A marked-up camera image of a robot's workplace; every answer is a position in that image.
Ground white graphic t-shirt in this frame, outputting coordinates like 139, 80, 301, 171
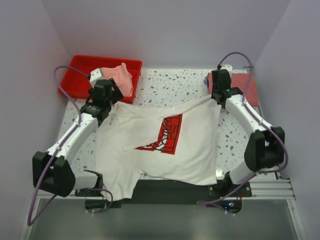
95, 96, 221, 201

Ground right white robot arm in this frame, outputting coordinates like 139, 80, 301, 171
210, 69, 285, 197

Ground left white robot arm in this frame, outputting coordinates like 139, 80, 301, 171
32, 78, 124, 197

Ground folded purple t-shirt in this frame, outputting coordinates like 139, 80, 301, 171
203, 76, 209, 88

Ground light pink t-shirt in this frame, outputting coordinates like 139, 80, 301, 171
100, 62, 134, 97

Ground folded dusty red t-shirt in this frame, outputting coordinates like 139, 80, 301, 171
207, 73, 259, 108

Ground red plastic bin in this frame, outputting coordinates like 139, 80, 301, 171
60, 55, 143, 104

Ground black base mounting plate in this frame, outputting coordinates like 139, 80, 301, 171
74, 180, 252, 210

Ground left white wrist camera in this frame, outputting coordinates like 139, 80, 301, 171
89, 68, 105, 87

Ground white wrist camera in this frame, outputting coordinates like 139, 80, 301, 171
221, 64, 233, 72
89, 68, 105, 87

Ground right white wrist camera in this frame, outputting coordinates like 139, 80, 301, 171
221, 64, 233, 72

